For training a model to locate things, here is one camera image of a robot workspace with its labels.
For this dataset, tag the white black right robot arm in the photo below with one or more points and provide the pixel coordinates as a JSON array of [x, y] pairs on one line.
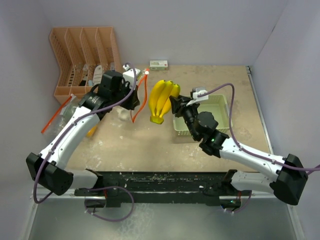
[[282, 176]]

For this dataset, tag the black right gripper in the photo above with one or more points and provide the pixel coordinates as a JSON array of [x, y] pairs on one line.
[[176, 102]]

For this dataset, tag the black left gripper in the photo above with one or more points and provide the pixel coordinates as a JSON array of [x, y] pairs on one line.
[[134, 100]]

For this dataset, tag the clear zip bag orange zipper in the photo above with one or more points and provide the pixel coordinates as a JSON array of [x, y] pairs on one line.
[[57, 122]]

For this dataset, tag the pale green perforated basket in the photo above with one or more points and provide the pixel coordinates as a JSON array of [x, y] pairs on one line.
[[215, 104]]

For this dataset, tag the peach plastic desk organizer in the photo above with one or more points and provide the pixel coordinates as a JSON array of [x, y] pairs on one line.
[[79, 51]]

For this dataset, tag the small white green box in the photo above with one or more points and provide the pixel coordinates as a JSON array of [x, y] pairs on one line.
[[158, 65]]

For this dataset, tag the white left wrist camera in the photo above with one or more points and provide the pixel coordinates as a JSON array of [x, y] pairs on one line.
[[129, 77]]

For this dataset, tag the black front mounting rail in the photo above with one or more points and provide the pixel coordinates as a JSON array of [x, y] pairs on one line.
[[209, 188]]

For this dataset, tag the green netted melon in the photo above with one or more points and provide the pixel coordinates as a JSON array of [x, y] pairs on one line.
[[68, 111]]

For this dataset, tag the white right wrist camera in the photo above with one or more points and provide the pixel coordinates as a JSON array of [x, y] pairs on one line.
[[198, 94]]

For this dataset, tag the white ribbed item in organizer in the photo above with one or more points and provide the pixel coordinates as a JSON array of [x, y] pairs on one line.
[[96, 77]]

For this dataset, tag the yellow banana bunch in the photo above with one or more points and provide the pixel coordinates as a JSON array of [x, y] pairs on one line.
[[159, 100]]

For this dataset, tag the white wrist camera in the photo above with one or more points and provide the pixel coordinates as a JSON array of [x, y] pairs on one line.
[[198, 94], [129, 77]]

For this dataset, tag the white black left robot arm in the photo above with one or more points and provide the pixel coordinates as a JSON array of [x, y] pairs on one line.
[[48, 168]]

